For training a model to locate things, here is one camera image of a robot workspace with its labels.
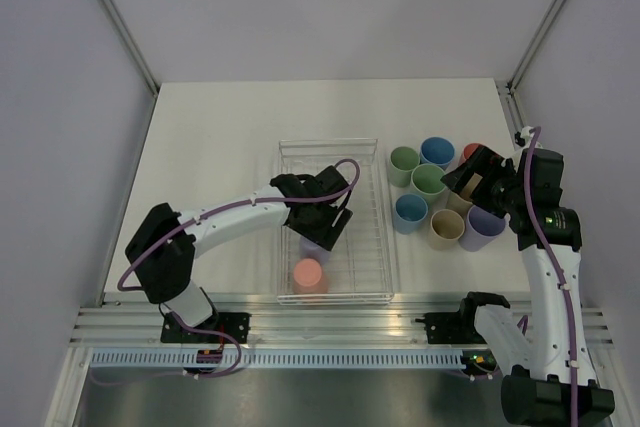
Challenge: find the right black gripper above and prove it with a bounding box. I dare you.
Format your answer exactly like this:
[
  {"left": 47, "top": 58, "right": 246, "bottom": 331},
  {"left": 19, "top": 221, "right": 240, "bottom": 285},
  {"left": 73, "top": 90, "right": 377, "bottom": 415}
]
[{"left": 441, "top": 144, "right": 527, "bottom": 219}]

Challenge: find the beige cup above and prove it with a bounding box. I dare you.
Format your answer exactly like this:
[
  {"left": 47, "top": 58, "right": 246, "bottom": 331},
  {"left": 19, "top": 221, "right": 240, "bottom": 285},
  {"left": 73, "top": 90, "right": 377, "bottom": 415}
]
[
  {"left": 446, "top": 191, "right": 473, "bottom": 217},
  {"left": 427, "top": 209, "right": 465, "bottom": 251}
]

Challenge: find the small purple cup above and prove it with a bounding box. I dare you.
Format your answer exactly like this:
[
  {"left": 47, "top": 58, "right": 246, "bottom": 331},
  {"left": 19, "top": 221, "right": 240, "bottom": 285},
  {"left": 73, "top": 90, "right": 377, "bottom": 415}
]
[{"left": 299, "top": 237, "right": 331, "bottom": 265}]

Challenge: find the pink cup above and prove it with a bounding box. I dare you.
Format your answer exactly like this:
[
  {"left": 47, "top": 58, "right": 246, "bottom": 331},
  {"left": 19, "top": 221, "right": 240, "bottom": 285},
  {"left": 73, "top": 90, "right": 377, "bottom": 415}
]
[
  {"left": 457, "top": 143, "right": 481, "bottom": 166},
  {"left": 293, "top": 258, "right": 329, "bottom": 295}
]

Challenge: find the large purple cup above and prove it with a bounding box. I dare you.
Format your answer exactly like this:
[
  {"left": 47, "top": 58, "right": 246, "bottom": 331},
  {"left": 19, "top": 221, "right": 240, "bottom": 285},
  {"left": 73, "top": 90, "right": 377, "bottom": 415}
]
[{"left": 459, "top": 206, "right": 507, "bottom": 252}]

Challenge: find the green cup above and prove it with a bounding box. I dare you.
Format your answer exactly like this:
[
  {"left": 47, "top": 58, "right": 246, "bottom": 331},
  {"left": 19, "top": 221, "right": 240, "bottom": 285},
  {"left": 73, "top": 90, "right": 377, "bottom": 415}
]
[
  {"left": 409, "top": 163, "right": 446, "bottom": 206},
  {"left": 387, "top": 146, "right": 420, "bottom": 188}
]

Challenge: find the pink cup front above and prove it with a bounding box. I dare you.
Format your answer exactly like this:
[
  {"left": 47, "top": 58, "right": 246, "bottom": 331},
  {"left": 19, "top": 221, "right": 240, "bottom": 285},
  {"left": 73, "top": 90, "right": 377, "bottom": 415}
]
[{"left": 293, "top": 258, "right": 329, "bottom": 295}]

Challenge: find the light blue cup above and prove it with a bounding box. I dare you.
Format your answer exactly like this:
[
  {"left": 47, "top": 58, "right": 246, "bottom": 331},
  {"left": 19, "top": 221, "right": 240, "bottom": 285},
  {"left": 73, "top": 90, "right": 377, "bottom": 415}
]
[{"left": 392, "top": 193, "right": 429, "bottom": 235}]

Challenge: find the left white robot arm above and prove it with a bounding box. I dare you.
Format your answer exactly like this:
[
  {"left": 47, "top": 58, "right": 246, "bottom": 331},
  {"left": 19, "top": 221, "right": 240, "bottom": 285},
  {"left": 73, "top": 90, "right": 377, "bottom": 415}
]
[{"left": 117, "top": 159, "right": 360, "bottom": 343}]

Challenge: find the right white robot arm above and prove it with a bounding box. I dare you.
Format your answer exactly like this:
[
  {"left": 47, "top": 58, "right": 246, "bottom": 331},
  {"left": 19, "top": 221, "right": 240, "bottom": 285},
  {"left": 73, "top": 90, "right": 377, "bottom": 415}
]
[{"left": 442, "top": 147, "right": 615, "bottom": 426}]

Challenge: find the clear wire dish rack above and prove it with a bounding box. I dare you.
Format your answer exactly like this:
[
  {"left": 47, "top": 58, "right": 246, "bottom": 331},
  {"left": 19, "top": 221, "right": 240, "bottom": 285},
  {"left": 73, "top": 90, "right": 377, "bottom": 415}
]
[{"left": 276, "top": 139, "right": 396, "bottom": 305}]

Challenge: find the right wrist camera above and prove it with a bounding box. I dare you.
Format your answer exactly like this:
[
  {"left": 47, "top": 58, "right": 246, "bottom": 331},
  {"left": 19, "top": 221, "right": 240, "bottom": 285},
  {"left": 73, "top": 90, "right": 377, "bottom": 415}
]
[{"left": 514, "top": 126, "right": 536, "bottom": 148}]

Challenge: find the right aluminium frame post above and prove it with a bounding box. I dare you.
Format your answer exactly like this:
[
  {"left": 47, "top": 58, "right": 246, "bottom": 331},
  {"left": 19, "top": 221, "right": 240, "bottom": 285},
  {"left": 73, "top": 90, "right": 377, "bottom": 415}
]
[{"left": 504, "top": 0, "right": 601, "bottom": 93}]

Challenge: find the aluminium frame post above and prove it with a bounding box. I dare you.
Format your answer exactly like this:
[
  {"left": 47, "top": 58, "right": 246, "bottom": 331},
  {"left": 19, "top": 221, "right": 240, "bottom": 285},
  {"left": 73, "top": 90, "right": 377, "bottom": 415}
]
[
  {"left": 504, "top": 0, "right": 601, "bottom": 93},
  {"left": 69, "top": 0, "right": 161, "bottom": 98}
]

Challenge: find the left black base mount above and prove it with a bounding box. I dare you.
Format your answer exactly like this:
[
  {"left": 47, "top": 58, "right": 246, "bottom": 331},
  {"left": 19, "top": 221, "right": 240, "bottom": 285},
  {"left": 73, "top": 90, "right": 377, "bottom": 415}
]
[{"left": 160, "top": 312, "right": 250, "bottom": 344}]

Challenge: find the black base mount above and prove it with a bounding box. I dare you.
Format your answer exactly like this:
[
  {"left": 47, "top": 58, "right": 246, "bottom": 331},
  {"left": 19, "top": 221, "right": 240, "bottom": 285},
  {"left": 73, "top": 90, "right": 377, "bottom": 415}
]
[
  {"left": 160, "top": 312, "right": 250, "bottom": 344},
  {"left": 414, "top": 312, "right": 485, "bottom": 345}
]

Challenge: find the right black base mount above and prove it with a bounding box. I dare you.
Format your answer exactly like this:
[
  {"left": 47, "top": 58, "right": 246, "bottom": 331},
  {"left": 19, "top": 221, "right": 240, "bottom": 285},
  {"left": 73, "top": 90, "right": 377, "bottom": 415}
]
[{"left": 414, "top": 312, "right": 485, "bottom": 345}]

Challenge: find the aluminium front rail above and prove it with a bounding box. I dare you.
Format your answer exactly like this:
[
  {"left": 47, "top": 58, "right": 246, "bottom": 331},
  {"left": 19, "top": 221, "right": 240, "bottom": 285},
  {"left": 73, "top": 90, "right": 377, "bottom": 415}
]
[{"left": 69, "top": 294, "right": 616, "bottom": 347}]

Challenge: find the white slotted cable duct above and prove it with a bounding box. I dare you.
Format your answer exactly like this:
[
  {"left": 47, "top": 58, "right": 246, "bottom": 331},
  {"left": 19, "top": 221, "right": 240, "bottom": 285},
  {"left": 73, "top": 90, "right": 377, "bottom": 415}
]
[{"left": 90, "top": 348, "right": 464, "bottom": 370}]

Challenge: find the left aluminium frame post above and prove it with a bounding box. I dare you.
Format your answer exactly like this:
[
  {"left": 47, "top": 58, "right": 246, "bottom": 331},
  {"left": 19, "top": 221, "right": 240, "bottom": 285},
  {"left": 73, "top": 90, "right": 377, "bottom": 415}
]
[{"left": 69, "top": 0, "right": 161, "bottom": 98}]

